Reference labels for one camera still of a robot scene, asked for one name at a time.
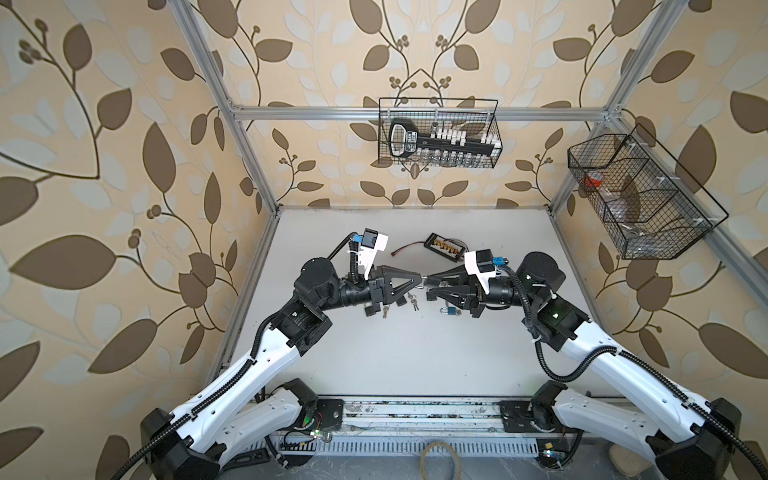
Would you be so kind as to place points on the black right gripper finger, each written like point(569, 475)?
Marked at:
point(456, 276)
point(460, 297)

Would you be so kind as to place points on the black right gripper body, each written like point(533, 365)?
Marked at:
point(498, 296)

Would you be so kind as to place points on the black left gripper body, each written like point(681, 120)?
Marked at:
point(375, 295)

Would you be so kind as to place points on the blue padlock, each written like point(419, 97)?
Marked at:
point(451, 311)

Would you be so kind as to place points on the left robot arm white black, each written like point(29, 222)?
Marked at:
point(200, 436)

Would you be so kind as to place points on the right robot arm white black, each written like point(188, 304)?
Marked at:
point(595, 385)

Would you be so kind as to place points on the black charging board yellow connectors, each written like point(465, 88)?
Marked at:
point(449, 248)

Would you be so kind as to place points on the black tool set in basket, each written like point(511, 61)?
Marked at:
point(404, 139)

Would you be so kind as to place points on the red item in basket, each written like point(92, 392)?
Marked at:
point(593, 179)

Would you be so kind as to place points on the beige foam roll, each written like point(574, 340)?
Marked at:
point(627, 462)

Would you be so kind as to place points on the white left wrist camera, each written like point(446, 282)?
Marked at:
point(363, 250)

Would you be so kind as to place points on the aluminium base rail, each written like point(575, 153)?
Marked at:
point(409, 427)

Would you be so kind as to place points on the back wire basket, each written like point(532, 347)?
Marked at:
point(473, 115)

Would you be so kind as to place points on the wire basket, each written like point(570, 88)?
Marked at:
point(653, 204)
point(473, 115)

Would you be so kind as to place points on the right wire basket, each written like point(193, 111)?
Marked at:
point(653, 204)

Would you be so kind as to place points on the aluminium frame post right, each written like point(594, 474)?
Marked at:
point(657, 20)

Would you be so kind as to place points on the aluminium frame post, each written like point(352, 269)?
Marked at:
point(184, 15)
point(657, 20)

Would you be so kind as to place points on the aluminium frame post left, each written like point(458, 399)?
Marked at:
point(184, 15)

